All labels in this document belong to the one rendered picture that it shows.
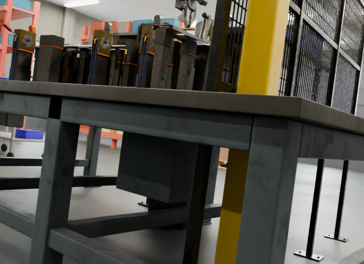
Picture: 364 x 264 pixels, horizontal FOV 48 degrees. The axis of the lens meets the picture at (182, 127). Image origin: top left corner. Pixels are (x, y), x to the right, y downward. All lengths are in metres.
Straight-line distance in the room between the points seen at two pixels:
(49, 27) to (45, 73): 8.98
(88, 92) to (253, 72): 0.49
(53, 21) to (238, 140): 10.71
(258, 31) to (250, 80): 0.15
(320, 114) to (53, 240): 0.92
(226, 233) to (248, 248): 0.40
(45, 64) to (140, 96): 1.46
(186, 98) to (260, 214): 0.31
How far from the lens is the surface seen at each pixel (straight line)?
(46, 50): 2.47
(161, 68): 1.62
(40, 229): 1.45
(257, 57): 1.27
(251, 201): 0.89
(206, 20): 2.24
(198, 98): 0.92
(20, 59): 2.64
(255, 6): 1.32
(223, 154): 6.86
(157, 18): 1.97
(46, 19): 11.38
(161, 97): 1.00
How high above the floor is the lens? 0.62
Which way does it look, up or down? level
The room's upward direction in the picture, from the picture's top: 7 degrees clockwise
